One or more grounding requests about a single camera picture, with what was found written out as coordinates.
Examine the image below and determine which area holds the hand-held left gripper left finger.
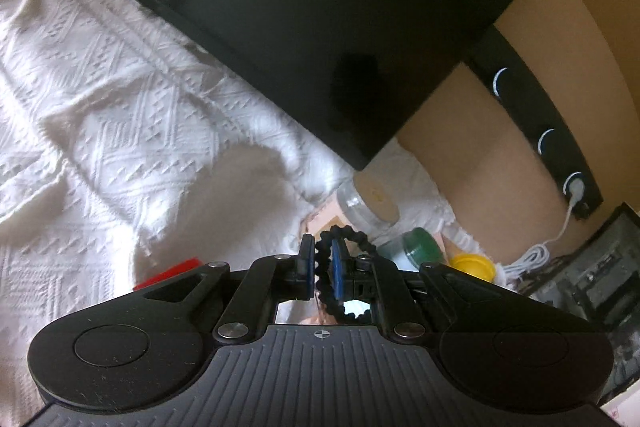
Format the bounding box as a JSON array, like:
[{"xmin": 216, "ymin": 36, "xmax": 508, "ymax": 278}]
[{"xmin": 132, "ymin": 234, "xmax": 317, "ymax": 344}]

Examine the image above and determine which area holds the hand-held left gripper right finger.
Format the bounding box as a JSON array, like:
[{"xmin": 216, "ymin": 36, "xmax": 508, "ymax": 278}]
[{"xmin": 327, "ymin": 239, "xmax": 507, "ymax": 343}]

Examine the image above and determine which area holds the black beaded hair tie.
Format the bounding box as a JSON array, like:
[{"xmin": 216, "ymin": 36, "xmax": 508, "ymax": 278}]
[{"xmin": 314, "ymin": 224, "xmax": 387, "ymax": 324}]

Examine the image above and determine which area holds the clear plastic jar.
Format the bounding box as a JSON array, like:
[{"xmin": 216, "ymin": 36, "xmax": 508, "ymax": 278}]
[{"xmin": 336, "ymin": 171, "xmax": 402, "ymax": 229}]

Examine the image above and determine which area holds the green lid glass jar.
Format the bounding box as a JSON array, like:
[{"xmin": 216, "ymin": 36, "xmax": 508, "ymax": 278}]
[{"xmin": 378, "ymin": 228, "xmax": 447, "ymax": 274}]

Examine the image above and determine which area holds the red foil packet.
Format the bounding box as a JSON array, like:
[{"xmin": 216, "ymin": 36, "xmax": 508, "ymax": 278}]
[{"xmin": 132, "ymin": 258, "xmax": 199, "ymax": 292}]

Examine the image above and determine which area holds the white textured blanket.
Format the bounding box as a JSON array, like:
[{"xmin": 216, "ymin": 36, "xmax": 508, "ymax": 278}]
[{"xmin": 0, "ymin": 0, "xmax": 483, "ymax": 408}]

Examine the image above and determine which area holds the black computer monitor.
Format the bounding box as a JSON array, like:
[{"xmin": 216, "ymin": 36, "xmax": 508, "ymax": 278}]
[{"xmin": 50, "ymin": 0, "xmax": 545, "ymax": 172}]

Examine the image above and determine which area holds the black power strip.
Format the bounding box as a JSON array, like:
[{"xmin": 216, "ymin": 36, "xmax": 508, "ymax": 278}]
[{"xmin": 467, "ymin": 26, "xmax": 603, "ymax": 222}]

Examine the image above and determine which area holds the white charger cable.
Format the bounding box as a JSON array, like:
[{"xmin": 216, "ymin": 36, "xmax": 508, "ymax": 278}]
[{"xmin": 499, "ymin": 178, "xmax": 587, "ymax": 290}]

